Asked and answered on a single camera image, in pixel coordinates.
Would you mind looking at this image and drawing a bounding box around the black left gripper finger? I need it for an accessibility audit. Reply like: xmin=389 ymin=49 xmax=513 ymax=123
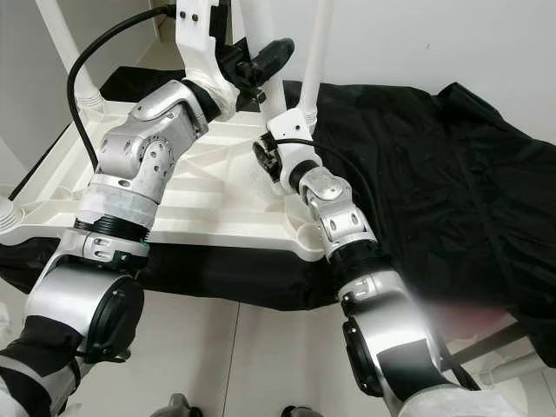
xmin=242 ymin=37 xmax=296 ymax=83

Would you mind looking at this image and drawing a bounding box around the white plastic table top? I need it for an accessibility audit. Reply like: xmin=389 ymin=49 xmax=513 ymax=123
xmin=0 ymin=100 xmax=327 ymax=261

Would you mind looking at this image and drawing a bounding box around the black cloth cover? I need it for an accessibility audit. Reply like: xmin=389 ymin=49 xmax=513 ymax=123
xmin=0 ymin=68 xmax=556 ymax=366

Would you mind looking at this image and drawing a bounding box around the dark robot right foot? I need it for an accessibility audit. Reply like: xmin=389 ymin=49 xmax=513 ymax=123
xmin=280 ymin=404 xmax=322 ymax=417

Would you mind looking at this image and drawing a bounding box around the grey stand pole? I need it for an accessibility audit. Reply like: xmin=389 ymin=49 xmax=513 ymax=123
xmin=482 ymin=352 xmax=556 ymax=387

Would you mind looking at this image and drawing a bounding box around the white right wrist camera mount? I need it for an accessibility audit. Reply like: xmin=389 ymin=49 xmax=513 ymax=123
xmin=265 ymin=109 xmax=321 ymax=192

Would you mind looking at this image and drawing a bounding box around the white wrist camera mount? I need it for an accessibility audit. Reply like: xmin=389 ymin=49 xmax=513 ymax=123
xmin=176 ymin=0 xmax=237 ymax=96
xmin=265 ymin=109 xmax=321 ymax=192

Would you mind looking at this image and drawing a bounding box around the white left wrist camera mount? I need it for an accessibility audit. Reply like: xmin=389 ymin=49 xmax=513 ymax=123
xmin=176 ymin=0 xmax=237 ymax=96

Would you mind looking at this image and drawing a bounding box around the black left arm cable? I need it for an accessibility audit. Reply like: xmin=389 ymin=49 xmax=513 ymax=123
xmin=68 ymin=4 xmax=179 ymax=170

